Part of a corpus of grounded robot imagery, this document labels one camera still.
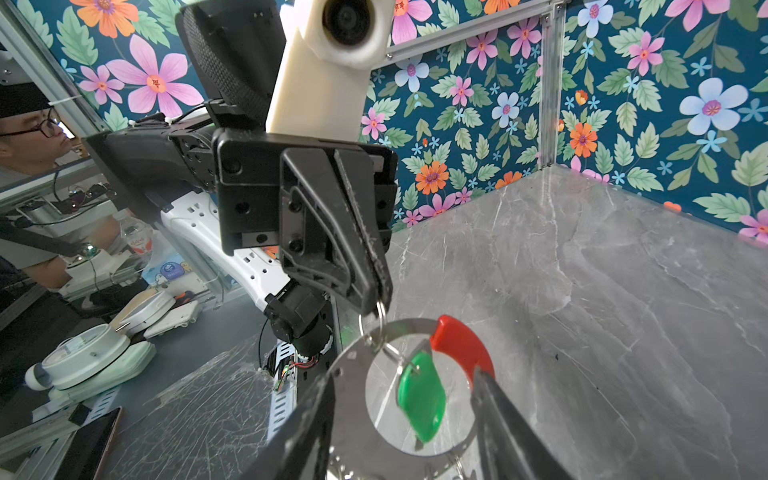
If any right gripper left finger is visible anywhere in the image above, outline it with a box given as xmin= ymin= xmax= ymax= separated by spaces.
xmin=240 ymin=374 xmax=335 ymax=480

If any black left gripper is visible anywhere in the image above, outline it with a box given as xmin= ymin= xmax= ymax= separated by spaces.
xmin=213 ymin=129 xmax=399 ymax=315

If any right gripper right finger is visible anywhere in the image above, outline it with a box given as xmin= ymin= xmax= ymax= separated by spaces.
xmin=471 ymin=368 xmax=571 ymax=480

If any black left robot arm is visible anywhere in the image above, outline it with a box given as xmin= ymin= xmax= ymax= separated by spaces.
xmin=85 ymin=1 xmax=398 ymax=357

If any person with glasses outside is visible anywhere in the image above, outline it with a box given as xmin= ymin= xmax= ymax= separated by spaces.
xmin=0 ymin=82 xmax=139 ymax=313

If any small split ring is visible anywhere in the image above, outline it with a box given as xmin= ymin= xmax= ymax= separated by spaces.
xmin=358 ymin=299 xmax=389 ymax=352

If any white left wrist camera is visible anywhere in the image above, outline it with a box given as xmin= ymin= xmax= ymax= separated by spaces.
xmin=266 ymin=1 xmax=394 ymax=142

